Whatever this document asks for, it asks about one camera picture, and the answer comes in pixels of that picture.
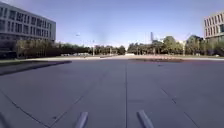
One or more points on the grey building with window rows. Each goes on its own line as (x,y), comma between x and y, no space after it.
(26,25)

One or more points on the grey paved plaza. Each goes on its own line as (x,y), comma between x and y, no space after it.
(113,90)

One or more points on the tall tower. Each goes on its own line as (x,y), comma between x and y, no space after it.
(151,36)

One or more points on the row of trees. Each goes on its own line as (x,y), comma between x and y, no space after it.
(40,49)
(170,46)

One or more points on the low flower bed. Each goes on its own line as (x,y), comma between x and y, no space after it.
(160,60)

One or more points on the raised kerb strip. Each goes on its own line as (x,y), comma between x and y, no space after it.
(30,64)

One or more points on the robot's own part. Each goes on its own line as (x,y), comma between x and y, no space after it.
(81,120)
(145,120)

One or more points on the pale building with window rows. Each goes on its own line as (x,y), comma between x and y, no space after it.
(215,25)

